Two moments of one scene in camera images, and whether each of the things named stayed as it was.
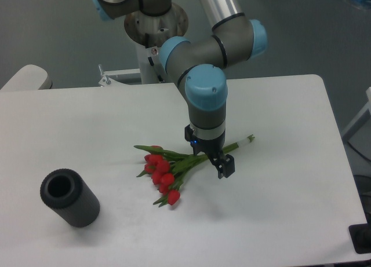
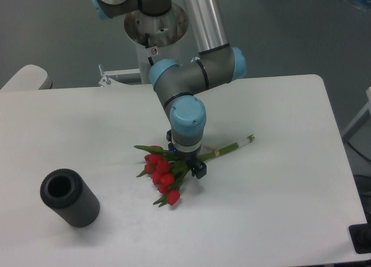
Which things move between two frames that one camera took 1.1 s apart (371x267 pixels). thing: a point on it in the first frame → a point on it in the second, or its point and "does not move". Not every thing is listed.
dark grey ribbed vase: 71,199 does not move
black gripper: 224,164 → 197,167
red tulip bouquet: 166,167 does not move
